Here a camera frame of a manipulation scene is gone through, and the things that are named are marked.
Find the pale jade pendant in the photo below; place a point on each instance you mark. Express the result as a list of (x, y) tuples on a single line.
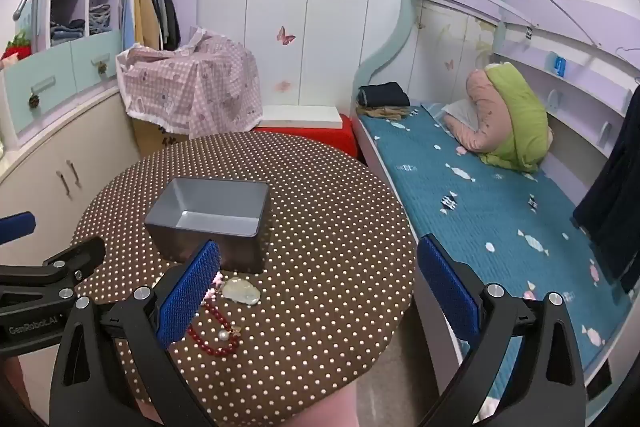
[(242, 292)]

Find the pearl gold earring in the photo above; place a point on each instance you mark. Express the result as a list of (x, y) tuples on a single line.
[(223, 335)]

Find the row of hanging clothes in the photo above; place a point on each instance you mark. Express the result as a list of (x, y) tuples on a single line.
[(150, 12)]

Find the blue patterned bed sheet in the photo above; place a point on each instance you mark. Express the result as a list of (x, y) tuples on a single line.
[(475, 217)]

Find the folded dark clothes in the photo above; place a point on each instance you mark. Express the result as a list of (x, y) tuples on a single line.
[(382, 94)]

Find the person's pink pants leg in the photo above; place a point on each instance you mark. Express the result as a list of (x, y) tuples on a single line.
[(320, 409)]

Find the teal drawer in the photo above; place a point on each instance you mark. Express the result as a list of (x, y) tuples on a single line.
[(40, 87), (97, 57)]

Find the white pillow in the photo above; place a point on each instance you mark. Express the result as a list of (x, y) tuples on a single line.
[(460, 112)]

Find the red stool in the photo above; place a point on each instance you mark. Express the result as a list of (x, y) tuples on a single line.
[(345, 137)]

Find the pink checkered cloth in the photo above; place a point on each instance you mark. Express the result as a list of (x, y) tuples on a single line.
[(200, 87)]

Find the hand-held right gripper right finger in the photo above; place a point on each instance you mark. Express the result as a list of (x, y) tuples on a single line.
[(447, 287)]

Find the faded pink butterfly sticker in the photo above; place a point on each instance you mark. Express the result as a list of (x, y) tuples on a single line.
[(283, 86)]

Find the grey metal box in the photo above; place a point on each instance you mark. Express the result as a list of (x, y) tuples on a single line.
[(210, 202)]

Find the person's left forearm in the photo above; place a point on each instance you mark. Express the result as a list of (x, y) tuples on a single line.
[(10, 382)]

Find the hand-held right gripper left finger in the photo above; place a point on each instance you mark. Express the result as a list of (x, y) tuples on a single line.
[(190, 292)]

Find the small butterfly sticker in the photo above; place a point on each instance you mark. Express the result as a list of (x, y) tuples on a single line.
[(449, 64)]

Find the small blue box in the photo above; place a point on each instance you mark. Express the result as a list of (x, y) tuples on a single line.
[(560, 64)]

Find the dark hanging garment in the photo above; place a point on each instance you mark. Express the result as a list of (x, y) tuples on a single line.
[(610, 202)]

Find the cardboard box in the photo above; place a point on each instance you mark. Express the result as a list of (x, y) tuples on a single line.
[(150, 137)]

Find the round table brown dotted cloth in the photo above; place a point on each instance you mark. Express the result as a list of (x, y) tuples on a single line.
[(325, 232)]

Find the folded tan cloth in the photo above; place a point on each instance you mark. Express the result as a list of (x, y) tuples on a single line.
[(382, 113)]

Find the folded jeans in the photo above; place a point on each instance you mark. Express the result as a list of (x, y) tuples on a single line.
[(67, 33)]

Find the folded light clothes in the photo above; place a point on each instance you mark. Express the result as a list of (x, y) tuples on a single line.
[(100, 19)]

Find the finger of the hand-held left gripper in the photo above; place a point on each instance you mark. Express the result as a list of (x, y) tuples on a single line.
[(17, 228), (75, 259)]

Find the white wardrobe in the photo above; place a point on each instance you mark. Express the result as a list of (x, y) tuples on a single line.
[(310, 57)]

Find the pink patterned quilt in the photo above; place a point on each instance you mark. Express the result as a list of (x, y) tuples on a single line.
[(482, 107)]

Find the cream cabinet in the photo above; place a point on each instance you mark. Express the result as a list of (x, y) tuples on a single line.
[(50, 157)]

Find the lavender bed wall shelf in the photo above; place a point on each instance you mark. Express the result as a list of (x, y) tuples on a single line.
[(575, 92)]

